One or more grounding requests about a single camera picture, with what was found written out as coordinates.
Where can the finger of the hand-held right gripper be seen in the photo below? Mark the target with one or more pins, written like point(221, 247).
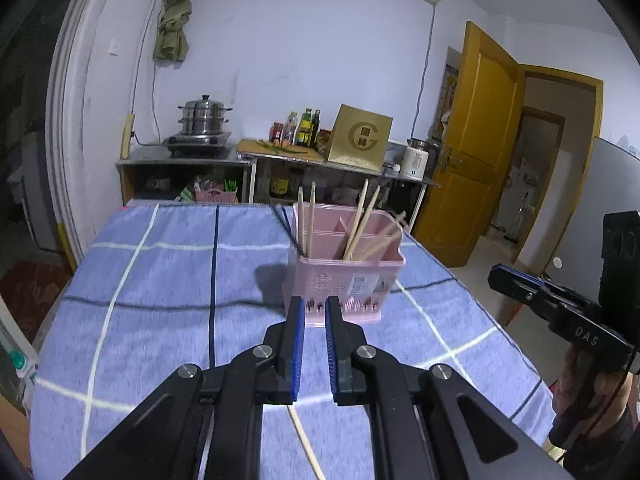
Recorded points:
point(520, 292)
point(517, 272)

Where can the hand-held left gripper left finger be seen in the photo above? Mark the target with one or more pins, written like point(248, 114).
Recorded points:
point(296, 345)

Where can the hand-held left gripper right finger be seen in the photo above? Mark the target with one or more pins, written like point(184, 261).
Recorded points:
point(331, 345)

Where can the pink plastic utensil holder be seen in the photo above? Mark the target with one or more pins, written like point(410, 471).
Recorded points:
point(340, 280)

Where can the single wooden chopstick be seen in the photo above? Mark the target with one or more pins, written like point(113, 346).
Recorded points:
point(306, 442)

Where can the set of wooden chopsticks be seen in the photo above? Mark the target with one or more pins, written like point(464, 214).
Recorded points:
point(311, 210)

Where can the person's right forearm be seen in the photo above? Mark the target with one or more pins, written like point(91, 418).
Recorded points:
point(605, 455)

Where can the person's right hand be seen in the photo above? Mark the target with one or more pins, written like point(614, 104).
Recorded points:
point(614, 397)

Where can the grey cabinet panel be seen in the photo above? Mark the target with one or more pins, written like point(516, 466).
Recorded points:
point(580, 210)

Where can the black chopstick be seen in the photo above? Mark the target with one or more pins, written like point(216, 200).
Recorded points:
point(285, 227)

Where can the yellow wooden door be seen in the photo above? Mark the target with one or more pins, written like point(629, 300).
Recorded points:
point(475, 150)

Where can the blue plaid blanket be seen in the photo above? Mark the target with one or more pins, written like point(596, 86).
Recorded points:
point(150, 310)

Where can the white electric kettle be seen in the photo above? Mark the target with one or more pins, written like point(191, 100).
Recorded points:
point(417, 160)

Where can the jar with yellow label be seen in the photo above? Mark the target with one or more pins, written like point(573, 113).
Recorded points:
point(280, 182)

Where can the pink plastic basket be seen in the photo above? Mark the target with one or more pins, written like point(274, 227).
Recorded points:
point(215, 196)

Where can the long steel table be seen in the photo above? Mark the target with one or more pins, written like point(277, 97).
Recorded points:
point(300, 160)

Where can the wooden cutting board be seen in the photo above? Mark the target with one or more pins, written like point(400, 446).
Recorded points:
point(250, 149)

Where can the small seasoning jar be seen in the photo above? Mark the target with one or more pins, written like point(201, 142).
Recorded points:
point(325, 141)

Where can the gold gift box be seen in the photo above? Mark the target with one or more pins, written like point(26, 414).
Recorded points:
point(360, 137)

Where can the green bottle with yellow label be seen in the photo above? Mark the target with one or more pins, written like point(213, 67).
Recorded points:
point(303, 132)

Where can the red sauce jar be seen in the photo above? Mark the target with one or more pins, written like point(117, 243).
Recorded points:
point(276, 132)

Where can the dark glass bottle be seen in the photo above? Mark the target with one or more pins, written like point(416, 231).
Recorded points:
point(315, 130)

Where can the black induction cooker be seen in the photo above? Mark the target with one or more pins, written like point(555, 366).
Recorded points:
point(195, 144)

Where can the small steel table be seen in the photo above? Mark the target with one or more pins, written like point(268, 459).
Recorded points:
point(150, 161)

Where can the stainless steel steamer pot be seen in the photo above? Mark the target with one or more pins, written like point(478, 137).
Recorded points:
point(205, 117)

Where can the green hanging cloth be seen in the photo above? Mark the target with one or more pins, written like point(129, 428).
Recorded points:
point(172, 30)

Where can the yellow door frame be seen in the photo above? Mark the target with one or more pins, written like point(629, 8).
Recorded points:
point(595, 110)

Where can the white sliding door frame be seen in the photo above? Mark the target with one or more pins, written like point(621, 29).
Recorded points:
point(70, 110)

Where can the white wall switch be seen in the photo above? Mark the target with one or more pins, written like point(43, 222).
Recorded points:
point(114, 47)

